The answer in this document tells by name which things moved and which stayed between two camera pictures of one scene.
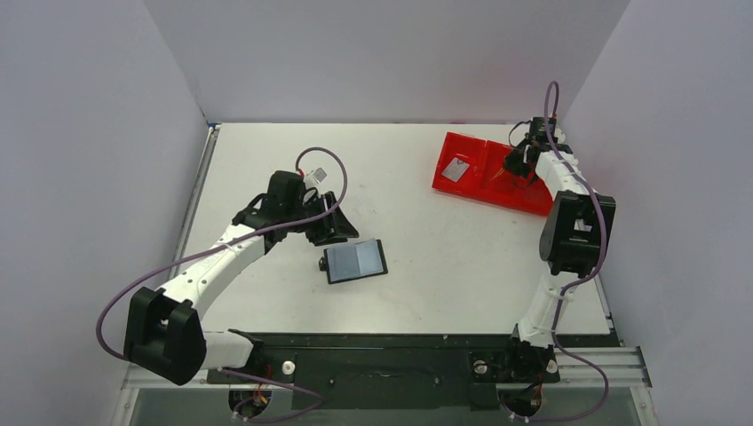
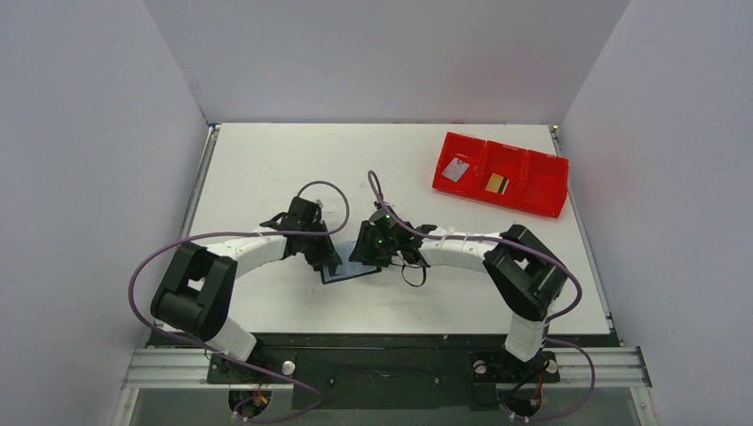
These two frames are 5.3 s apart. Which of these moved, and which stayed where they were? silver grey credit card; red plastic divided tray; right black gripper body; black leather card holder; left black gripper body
Moved: right black gripper body; left black gripper body
Stayed: silver grey credit card; red plastic divided tray; black leather card holder
